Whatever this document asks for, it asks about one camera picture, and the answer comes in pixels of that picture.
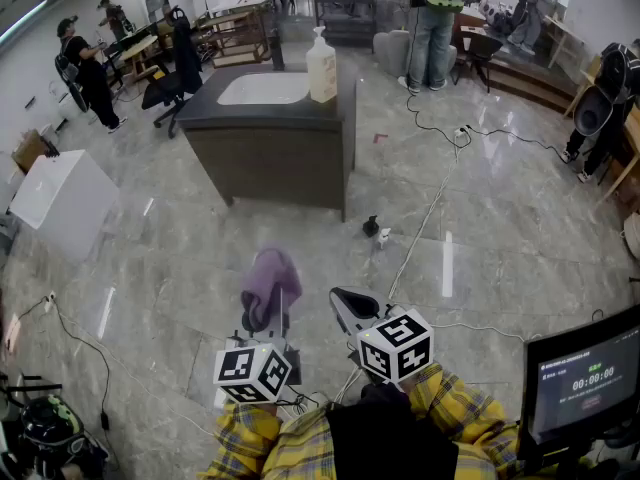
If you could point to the long ceiling lamp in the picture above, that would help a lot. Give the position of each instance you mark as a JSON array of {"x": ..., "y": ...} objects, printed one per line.
[{"x": 22, "y": 23}]

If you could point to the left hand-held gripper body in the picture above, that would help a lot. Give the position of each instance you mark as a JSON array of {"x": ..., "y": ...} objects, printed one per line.
[{"x": 250, "y": 373}]

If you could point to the white soap pump bottle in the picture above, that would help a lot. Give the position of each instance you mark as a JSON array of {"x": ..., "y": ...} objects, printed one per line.
[{"x": 322, "y": 75}]

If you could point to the round wooden table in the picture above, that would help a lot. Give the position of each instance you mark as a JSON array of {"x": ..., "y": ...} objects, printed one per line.
[{"x": 140, "y": 48}]

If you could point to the white power strip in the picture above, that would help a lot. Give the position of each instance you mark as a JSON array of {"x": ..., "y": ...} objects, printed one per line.
[
  {"x": 49, "y": 302},
  {"x": 460, "y": 133}
]

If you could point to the wooden shelf rack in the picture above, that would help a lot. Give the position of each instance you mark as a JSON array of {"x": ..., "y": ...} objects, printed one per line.
[{"x": 235, "y": 38}]

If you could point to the cardboard box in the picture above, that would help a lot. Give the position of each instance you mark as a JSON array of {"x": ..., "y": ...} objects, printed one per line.
[{"x": 30, "y": 150}]

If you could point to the person's right forearm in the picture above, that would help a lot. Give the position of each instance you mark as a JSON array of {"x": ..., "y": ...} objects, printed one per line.
[{"x": 465, "y": 408}]

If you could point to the person's left forearm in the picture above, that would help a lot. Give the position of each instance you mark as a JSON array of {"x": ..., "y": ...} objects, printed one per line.
[{"x": 242, "y": 438}]

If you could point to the black wooden chair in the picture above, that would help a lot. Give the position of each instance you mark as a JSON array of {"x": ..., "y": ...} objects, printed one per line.
[{"x": 480, "y": 48}]

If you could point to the wooden platform step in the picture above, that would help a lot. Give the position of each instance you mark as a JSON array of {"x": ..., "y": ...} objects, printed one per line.
[{"x": 535, "y": 75}]

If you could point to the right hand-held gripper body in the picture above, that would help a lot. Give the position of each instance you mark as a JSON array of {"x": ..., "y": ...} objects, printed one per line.
[{"x": 395, "y": 348}]

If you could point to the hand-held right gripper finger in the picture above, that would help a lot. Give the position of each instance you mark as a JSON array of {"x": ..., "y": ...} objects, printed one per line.
[
  {"x": 350, "y": 318},
  {"x": 380, "y": 300}
]

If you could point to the small black plastic part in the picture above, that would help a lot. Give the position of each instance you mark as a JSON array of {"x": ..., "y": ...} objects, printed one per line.
[{"x": 371, "y": 227}]

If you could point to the small white plastic part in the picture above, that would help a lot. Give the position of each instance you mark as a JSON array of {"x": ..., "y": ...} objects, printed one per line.
[{"x": 383, "y": 238}]

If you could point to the black faucet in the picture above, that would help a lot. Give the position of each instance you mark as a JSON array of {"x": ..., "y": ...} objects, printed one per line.
[{"x": 277, "y": 53}]

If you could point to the purple grey cloth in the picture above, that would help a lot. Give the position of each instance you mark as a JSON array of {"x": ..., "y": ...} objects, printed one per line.
[{"x": 272, "y": 278}]

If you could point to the dark sink vanity cabinet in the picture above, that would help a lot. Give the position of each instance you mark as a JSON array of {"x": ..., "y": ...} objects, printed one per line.
[{"x": 275, "y": 168}]

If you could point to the white sink basin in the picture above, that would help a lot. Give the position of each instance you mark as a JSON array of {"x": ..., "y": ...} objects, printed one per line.
[{"x": 262, "y": 90}]

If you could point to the black grey backpack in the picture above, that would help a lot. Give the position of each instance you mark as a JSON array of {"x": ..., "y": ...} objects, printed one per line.
[{"x": 592, "y": 113}]

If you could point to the black monitor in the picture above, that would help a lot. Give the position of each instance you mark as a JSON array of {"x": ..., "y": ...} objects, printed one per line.
[{"x": 585, "y": 383}]

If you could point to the black office chair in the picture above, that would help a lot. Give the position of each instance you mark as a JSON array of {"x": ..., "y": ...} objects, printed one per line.
[{"x": 175, "y": 78}]

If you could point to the person's torso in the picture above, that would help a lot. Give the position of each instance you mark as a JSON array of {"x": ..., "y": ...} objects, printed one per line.
[{"x": 390, "y": 438}]

